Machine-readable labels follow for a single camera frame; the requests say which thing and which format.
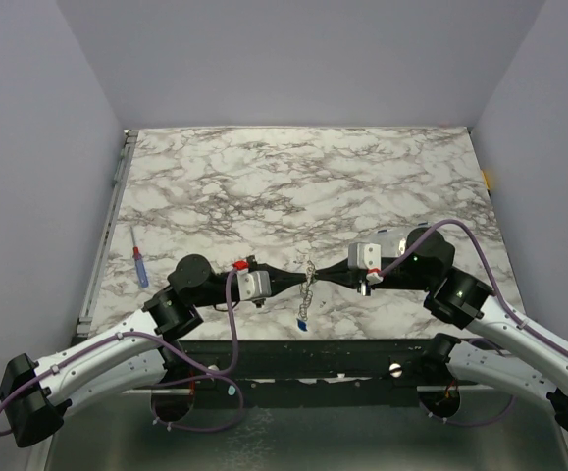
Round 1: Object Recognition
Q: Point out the metal keyring chain with plate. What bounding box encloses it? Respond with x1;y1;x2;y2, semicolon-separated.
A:
295;260;320;333

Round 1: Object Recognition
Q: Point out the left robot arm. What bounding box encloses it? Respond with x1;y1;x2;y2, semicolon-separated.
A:
0;254;306;448

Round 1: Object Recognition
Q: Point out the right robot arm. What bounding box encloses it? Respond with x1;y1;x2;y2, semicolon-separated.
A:
315;224;568;432

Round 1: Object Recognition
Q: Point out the clear plastic parts box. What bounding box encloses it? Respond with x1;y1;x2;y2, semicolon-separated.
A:
368;226;429;258

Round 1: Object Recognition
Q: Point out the blue red screwdriver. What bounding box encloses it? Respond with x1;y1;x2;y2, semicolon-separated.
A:
129;227;149;288

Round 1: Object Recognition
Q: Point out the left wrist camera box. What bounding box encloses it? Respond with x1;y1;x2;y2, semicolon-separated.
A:
236;269;272;301

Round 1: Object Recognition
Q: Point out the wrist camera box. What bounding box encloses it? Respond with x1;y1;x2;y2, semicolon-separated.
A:
347;242;384;285
236;269;272;301

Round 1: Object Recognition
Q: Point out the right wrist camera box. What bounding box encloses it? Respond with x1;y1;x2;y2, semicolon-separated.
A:
347;242;384;285

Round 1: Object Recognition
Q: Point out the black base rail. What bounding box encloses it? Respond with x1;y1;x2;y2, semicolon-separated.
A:
150;335;461;420

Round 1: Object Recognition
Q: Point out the aluminium frame rail left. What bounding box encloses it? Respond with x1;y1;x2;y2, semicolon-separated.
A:
73;130;139;341

